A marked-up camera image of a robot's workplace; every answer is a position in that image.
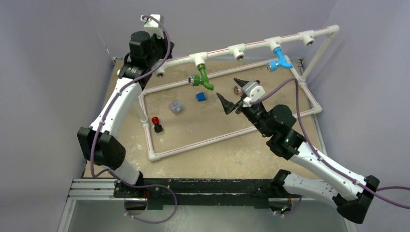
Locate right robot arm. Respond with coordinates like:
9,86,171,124
218,79,380,224

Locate green water faucet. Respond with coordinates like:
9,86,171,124
188,64,214,91

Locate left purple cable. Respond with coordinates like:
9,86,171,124
90,16,172,189

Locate blue water faucet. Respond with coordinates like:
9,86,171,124
266,47,293,72

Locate white PVC pipe frame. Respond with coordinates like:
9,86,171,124
142,25,340,162

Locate purple cable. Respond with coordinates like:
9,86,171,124
90,16,172,189
251,77,410,210

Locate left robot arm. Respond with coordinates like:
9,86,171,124
77,31,174,198

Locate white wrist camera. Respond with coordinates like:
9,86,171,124
140,15,164,39
241,80,265,107

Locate aluminium table frame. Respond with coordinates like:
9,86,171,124
59,61,355,232

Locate blue cube block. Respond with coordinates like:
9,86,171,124
196,92,207,102

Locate red and black knob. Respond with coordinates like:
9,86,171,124
151,116,163,133

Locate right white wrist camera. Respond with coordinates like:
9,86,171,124
241,80,265,107

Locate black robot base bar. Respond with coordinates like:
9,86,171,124
113,178,299,211

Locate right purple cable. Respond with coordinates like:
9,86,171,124
251,77,410,210

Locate pink capped small bottle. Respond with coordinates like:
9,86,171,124
234,86,242,95

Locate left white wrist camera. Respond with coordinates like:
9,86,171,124
140,15,164,39

